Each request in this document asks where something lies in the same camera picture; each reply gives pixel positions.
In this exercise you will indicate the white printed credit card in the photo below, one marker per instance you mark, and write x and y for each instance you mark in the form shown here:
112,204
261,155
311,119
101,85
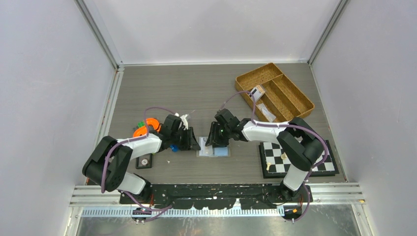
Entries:
205,151

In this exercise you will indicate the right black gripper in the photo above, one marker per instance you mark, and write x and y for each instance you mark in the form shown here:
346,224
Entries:
213,139

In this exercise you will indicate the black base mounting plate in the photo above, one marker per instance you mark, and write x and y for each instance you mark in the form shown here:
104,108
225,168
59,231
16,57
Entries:
216,196

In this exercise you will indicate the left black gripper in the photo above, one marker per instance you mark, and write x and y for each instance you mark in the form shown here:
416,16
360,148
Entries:
191,143

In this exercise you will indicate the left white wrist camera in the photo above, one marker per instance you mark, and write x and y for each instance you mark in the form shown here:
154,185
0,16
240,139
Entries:
185,120

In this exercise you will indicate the orange tape dispenser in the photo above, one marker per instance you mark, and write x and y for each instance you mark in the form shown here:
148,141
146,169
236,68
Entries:
151,124

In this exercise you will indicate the blue yellow toy car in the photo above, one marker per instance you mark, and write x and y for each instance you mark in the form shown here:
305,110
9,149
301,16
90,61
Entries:
174,148

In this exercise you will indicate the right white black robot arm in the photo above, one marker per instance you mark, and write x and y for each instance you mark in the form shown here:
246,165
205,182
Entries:
301,144

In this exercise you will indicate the woven wicker divided tray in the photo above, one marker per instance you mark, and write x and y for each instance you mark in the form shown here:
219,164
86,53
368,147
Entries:
283,98

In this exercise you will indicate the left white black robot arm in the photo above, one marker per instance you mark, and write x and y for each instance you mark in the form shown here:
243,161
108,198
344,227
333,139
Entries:
108,163

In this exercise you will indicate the small black square box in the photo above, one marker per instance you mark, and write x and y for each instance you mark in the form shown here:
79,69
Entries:
144,162

